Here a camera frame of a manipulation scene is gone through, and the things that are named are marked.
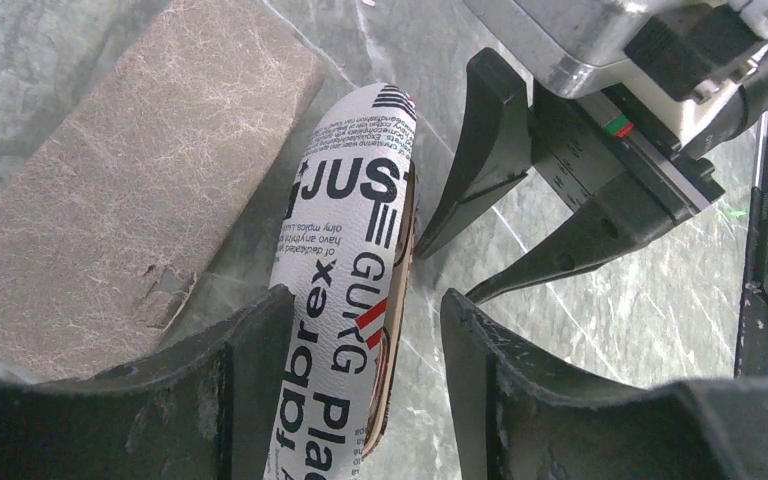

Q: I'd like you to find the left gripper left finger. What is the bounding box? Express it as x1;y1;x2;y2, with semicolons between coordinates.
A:
0;285;294;479

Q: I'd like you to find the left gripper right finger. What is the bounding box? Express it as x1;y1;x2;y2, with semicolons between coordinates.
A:
440;289;768;479

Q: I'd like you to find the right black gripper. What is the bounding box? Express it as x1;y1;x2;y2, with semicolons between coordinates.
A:
415;48;725;305

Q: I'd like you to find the brown glasses case green lining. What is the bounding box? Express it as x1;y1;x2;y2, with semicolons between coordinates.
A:
0;1;324;381

